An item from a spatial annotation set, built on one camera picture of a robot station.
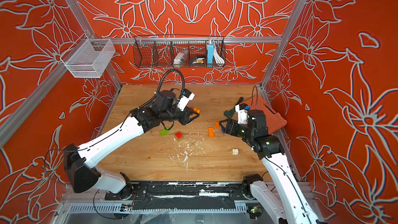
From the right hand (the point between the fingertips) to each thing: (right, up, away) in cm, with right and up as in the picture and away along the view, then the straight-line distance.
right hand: (220, 123), depth 70 cm
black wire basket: (-37, +43, +30) cm, 64 cm away
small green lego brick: (-21, -13, +20) cm, 31 cm away
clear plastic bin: (-77, +36, +21) cm, 88 cm away
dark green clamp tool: (+12, +2, +32) cm, 34 cm away
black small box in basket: (-11, +34, +17) cm, 40 cm away
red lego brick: (-22, -10, +17) cm, 29 cm away
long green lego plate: (-31, -9, +23) cm, 40 cm away
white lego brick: (+10, -18, +13) cm, 24 cm away
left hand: (-11, +5, +1) cm, 12 cm away
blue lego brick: (+5, -9, +24) cm, 27 cm away
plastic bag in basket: (-22, +36, +22) cm, 47 cm away
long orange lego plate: (-2, -9, +23) cm, 25 cm away
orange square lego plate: (-11, +6, 0) cm, 13 cm away
